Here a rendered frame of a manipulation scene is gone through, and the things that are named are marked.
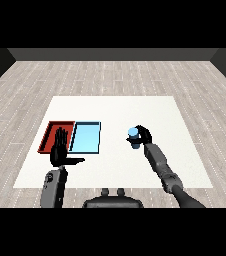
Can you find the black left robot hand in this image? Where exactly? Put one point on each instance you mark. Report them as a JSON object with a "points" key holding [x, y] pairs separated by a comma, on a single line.
{"points": [[59, 154]]}

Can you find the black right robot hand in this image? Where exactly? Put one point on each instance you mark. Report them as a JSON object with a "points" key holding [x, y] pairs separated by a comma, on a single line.
{"points": [[144, 135]]}

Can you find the small blue can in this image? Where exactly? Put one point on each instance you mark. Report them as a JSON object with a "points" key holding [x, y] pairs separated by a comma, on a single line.
{"points": [[133, 135]]}

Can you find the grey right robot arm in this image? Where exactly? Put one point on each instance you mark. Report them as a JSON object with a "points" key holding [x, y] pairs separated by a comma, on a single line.
{"points": [[165, 173]]}

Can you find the red shallow open box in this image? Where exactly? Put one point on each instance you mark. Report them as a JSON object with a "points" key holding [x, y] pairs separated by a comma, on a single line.
{"points": [[49, 138]]}

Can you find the light blue shallow open box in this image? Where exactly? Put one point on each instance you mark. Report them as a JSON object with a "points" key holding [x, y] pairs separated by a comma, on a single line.
{"points": [[86, 137]]}

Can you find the dark grey robot body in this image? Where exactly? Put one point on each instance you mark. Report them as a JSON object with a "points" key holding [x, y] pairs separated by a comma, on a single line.
{"points": [[113, 201]]}

